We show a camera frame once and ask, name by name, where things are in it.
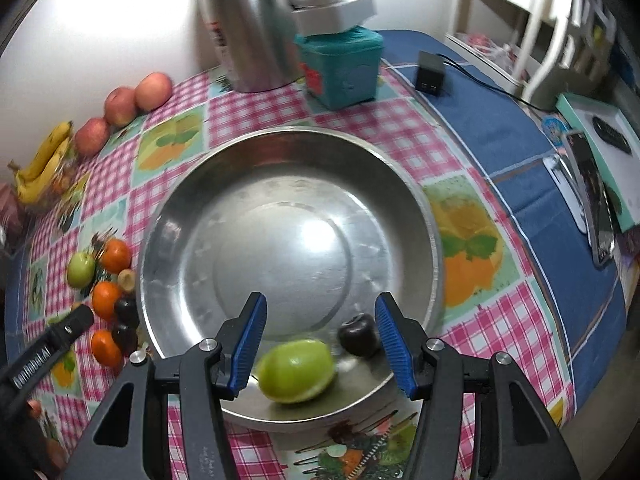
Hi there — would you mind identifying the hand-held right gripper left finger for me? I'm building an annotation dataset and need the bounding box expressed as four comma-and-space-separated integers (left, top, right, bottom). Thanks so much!
62, 292, 268, 480

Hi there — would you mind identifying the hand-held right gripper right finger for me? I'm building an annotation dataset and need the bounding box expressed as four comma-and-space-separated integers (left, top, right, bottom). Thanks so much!
375, 292, 581, 480

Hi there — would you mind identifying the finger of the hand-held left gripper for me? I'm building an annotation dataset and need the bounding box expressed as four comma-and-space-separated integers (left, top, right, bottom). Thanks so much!
47, 304, 95, 348

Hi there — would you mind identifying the dark plum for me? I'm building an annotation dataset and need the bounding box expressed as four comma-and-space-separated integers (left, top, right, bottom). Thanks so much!
111, 324, 140, 354
114, 296, 141, 328
337, 313, 381, 358

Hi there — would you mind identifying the orange tangerine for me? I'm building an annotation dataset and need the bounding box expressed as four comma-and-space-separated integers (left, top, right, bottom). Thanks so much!
100, 239, 132, 275
91, 281, 123, 321
90, 330, 123, 368

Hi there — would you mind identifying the green jujube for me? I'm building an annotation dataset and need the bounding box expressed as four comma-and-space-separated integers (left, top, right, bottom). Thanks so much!
255, 339, 335, 405
67, 251, 96, 288

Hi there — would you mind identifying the stainless steel bowl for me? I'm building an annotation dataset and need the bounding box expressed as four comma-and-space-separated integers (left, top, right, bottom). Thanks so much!
137, 127, 446, 433

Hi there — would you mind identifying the clear plastic fruit box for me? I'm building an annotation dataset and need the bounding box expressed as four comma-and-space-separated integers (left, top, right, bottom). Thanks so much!
30, 152, 92, 213

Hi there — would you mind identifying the yellow banana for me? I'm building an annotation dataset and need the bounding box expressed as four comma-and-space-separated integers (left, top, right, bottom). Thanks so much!
17, 137, 71, 204
16, 121, 73, 182

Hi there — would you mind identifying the red apple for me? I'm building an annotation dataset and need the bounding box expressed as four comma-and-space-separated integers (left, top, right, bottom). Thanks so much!
135, 72, 173, 112
74, 117, 111, 157
103, 87, 137, 127

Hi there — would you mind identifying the pink checked tablecloth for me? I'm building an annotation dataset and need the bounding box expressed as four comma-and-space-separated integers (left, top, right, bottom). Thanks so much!
15, 65, 586, 480

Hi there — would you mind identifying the blue tablecloth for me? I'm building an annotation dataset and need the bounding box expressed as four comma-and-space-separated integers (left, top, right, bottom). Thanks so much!
0, 30, 630, 461

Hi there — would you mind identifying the black smartphone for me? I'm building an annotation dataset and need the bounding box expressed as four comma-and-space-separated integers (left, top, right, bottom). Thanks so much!
565, 132, 619, 267

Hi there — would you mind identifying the round blue sticker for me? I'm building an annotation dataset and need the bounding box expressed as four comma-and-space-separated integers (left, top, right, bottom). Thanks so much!
541, 115, 572, 142

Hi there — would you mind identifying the black power adapter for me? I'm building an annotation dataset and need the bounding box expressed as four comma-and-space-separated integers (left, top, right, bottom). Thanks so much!
414, 51, 449, 96

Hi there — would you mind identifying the teal and white box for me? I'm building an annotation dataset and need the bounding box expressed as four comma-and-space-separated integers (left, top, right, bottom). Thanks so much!
556, 92, 640, 233

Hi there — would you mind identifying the clear plastic bag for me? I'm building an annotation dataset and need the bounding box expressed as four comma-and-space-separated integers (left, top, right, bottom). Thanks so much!
445, 32, 532, 86

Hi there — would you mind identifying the stainless steel thermos jug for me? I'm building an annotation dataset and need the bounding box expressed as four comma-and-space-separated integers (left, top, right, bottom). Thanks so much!
196, 0, 307, 94

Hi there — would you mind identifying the white charger block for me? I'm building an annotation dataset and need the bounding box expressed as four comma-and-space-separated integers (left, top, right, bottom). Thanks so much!
291, 0, 377, 35

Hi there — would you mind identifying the white chair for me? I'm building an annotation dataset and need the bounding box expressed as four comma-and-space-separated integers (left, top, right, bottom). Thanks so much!
447, 0, 618, 111

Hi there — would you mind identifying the black cable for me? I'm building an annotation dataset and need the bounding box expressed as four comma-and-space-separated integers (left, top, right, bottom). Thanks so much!
436, 54, 561, 111

